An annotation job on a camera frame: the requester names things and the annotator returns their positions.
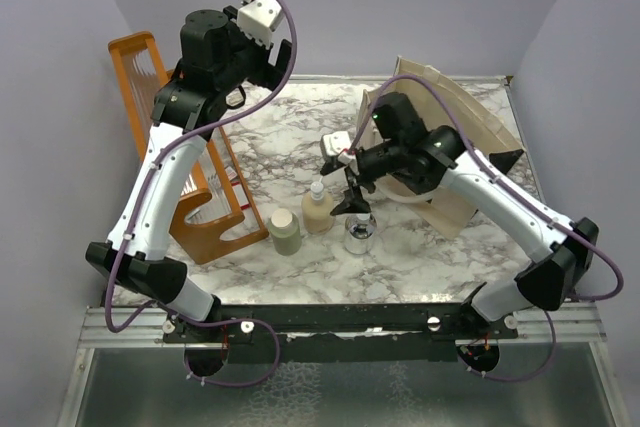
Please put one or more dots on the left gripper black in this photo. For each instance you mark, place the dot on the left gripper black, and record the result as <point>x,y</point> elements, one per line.
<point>269,75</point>

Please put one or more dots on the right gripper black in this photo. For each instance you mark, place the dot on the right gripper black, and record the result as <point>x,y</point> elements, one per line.
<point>353,201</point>

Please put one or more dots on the silver chrome bottle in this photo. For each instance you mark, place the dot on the silver chrome bottle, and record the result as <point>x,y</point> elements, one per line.
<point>359,233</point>

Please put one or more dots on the green bottle cream lid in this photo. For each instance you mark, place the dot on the green bottle cream lid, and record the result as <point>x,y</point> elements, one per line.
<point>283,226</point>

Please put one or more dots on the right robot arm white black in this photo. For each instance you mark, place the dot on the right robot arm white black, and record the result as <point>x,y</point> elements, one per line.
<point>424,160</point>

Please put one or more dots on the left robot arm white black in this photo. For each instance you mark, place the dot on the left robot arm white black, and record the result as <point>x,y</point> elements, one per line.
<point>220,51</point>

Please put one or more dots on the beige pump lotion bottle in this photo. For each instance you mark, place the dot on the beige pump lotion bottle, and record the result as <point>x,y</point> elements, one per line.
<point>316,207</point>

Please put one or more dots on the tall orange wooden rack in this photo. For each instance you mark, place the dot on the tall orange wooden rack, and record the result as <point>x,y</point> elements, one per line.
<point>135,87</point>

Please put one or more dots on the short orange wooden rack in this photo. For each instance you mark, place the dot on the short orange wooden rack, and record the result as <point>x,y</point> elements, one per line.
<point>216,213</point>

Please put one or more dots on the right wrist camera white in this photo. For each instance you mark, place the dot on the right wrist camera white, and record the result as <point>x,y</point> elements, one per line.
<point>337,145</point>

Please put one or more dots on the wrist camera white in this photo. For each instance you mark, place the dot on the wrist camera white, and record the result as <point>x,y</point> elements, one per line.
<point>337,145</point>
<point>258,20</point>

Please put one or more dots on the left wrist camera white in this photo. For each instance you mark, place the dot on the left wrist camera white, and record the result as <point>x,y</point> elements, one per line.
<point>258,20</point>

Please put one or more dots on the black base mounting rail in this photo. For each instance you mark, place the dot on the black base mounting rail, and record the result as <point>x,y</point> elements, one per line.
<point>328,333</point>

